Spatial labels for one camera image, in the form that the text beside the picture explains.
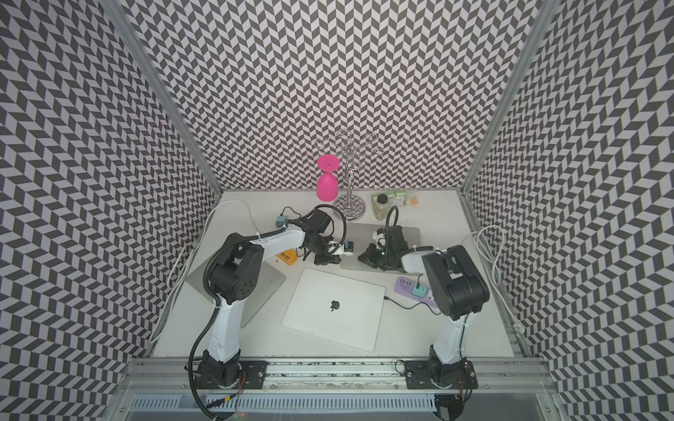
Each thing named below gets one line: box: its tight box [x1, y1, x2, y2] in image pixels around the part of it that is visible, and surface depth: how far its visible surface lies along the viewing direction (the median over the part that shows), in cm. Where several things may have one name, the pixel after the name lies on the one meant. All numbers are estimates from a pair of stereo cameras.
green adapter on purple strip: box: [411, 283, 428, 298], surface depth 84 cm
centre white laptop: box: [280, 267, 387, 353], surface depth 86 cm
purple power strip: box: [394, 276, 435, 304], surface depth 90 cm
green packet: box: [371, 190, 409, 209], surface depth 110 cm
